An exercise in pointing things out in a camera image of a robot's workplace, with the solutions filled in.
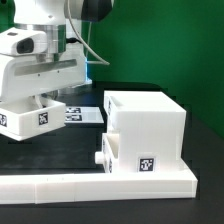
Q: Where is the white drawer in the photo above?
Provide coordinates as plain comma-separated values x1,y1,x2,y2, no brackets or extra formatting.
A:
95,133,119,173
0,97,66,141

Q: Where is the grey camera cable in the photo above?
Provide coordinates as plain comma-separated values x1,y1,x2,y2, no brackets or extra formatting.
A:
64,0,111,66

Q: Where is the white drawer cabinet box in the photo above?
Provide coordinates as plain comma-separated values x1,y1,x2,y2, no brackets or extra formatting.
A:
104,90,186,172

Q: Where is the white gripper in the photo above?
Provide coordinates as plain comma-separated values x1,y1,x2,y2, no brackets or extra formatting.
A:
0,49,86,102

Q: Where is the white marker tag plate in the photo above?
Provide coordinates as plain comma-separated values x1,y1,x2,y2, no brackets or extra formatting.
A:
65,106,104,124

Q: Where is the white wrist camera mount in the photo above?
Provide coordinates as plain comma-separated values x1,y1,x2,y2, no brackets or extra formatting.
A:
0,28,47,56

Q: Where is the white L-shaped fence wall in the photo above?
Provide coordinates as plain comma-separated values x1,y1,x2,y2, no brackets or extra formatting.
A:
0,160,198,204

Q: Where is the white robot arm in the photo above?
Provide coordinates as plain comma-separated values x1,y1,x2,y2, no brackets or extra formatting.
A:
0,0,114,102

